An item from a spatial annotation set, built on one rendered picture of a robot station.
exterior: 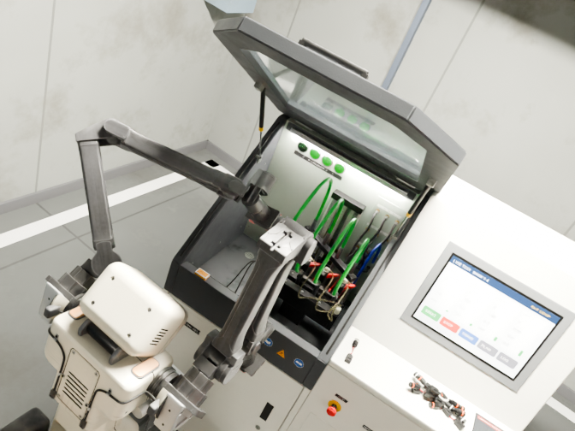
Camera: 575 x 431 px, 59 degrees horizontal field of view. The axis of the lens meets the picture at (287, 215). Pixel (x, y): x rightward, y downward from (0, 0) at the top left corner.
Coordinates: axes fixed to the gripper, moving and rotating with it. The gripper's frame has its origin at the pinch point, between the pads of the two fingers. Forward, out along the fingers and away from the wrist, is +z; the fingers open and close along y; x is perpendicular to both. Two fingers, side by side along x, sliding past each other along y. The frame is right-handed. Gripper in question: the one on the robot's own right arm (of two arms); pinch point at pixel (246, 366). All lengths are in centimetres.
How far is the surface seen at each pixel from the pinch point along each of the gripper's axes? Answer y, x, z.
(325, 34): 130, -238, 75
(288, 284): 13.0, -40.7, 22.5
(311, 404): -21.0, -13.2, 35.8
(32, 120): 202, -44, 64
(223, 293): 27.2, -18.6, 14.6
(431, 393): -52, -38, 17
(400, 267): -19, -64, 1
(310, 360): -12.4, -20.6, 19.1
